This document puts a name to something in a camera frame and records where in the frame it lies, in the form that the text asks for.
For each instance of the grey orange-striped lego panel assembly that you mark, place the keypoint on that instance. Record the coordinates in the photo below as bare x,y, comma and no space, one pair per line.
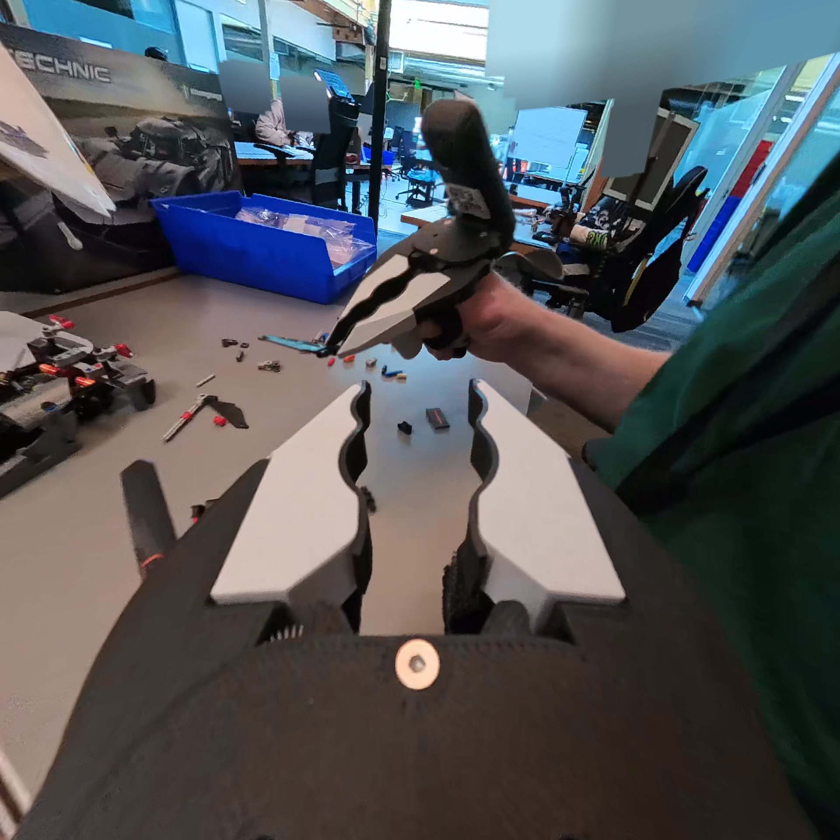
148,512

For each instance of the black pole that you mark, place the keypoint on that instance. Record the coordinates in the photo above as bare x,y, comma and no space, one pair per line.
379,98

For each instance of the black office chair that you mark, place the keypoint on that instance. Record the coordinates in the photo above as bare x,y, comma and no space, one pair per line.
334,151

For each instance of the grey tile with orange stripe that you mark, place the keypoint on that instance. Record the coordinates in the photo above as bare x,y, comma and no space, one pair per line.
438,418

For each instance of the wooden desk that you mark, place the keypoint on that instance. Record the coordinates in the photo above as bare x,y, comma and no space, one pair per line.
426,215
269,152

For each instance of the large lego car model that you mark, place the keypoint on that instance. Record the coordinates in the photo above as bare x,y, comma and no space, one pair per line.
65,394

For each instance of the grey axle black panel assembly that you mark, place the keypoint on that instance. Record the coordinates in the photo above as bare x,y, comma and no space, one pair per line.
229,413

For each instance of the printed lego set box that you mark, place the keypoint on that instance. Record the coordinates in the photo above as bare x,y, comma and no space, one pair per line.
131,131

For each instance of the white paper stack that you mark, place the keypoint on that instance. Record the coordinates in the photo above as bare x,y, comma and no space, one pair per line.
39,144

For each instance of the person's right hand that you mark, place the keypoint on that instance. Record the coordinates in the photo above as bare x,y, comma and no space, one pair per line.
505,321

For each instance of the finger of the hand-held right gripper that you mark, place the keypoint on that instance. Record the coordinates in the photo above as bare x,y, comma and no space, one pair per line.
407,308
384,275

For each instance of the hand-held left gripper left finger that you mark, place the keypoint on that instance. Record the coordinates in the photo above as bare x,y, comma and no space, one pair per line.
289,525

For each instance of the white board on stand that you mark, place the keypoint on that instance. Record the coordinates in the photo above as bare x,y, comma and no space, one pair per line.
548,138

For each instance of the blue plastic bin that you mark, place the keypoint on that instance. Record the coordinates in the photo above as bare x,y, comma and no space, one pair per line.
262,262

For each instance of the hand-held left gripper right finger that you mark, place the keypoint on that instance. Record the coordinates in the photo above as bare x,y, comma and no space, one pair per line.
551,525

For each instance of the clear plastic bags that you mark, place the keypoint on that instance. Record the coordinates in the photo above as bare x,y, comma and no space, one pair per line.
308,229

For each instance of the person's green shirt torso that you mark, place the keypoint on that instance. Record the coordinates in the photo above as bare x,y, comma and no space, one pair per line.
754,459

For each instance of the person's right forearm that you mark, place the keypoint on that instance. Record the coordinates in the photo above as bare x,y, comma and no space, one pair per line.
590,367

